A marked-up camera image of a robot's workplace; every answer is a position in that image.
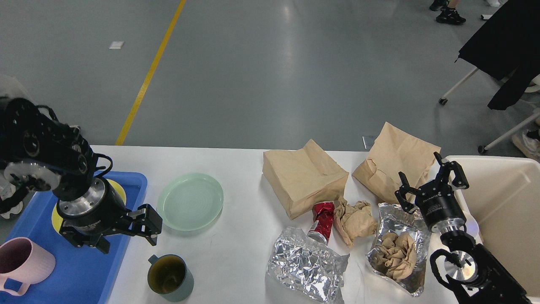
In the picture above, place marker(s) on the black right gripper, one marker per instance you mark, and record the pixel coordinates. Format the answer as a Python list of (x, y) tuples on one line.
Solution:
[(435, 199)]

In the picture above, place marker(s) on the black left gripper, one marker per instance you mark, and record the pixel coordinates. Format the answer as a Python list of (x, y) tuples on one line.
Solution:
[(100, 211)]

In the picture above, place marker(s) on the dark teal mug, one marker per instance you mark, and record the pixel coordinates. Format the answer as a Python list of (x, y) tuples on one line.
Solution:
[(170, 277)]

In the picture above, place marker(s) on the mint green plate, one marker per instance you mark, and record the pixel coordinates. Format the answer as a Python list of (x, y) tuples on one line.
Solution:
[(190, 202)]

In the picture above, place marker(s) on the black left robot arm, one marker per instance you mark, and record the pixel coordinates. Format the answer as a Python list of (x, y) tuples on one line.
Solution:
[(40, 153)]

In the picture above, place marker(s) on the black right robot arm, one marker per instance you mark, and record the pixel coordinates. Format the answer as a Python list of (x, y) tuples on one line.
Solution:
[(469, 270)]

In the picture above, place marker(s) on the right brown paper bag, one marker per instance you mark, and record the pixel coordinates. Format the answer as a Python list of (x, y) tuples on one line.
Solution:
[(395, 151)]

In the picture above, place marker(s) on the brown paper bag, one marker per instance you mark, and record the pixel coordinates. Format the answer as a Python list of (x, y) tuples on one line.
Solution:
[(304, 177), (395, 151)]

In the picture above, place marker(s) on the white paper cup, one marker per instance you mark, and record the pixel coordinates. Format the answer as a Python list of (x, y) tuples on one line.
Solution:
[(471, 225)]

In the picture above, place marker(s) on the blue plastic tray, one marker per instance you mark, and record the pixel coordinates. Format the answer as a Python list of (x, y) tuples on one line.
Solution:
[(81, 275)]

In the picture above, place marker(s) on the yellow plate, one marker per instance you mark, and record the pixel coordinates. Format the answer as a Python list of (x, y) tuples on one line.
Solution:
[(56, 220)]

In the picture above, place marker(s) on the foil bag with paper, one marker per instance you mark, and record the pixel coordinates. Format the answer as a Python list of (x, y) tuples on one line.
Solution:
[(399, 250)]

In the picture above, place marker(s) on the beige plastic bin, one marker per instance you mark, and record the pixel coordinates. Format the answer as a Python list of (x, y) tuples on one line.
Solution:
[(504, 199)]

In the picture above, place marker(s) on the crumpled brown paper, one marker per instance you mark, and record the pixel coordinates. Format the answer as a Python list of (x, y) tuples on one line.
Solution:
[(352, 221)]

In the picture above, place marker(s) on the white sneaker at right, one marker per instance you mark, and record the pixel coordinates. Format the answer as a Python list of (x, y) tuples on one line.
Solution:
[(528, 142)]

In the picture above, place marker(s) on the white sneaker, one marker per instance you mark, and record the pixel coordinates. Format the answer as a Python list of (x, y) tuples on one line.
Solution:
[(528, 142), (9, 208)]

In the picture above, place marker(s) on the crushed red can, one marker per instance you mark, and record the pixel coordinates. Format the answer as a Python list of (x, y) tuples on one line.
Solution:
[(323, 216)]

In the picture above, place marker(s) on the white sneaker at left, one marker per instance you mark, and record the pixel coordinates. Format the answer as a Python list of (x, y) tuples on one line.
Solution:
[(9, 208)]

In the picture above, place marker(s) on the left brown paper bag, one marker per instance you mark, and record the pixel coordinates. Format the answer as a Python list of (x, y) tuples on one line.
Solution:
[(304, 177)]

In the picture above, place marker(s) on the crumpled foil sheet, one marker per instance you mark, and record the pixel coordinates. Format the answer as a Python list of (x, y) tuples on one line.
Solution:
[(307, 266)]

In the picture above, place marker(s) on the black jacket on chair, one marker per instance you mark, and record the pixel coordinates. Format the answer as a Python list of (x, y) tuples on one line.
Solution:
[(507, 45)]

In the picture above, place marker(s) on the person with black shoes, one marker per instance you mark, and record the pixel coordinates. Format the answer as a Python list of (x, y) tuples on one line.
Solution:
[(448, 13)]

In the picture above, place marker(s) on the person in grey trousers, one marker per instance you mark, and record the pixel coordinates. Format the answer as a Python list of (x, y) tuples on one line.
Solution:
[(11, 88)]

